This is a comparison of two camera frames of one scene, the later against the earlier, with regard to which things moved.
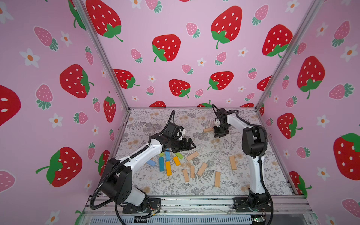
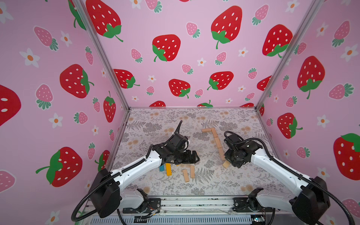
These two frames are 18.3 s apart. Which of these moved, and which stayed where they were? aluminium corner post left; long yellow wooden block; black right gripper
Moved: black right gripper
Stayed: aluminium corner post left; long yellow wooden block
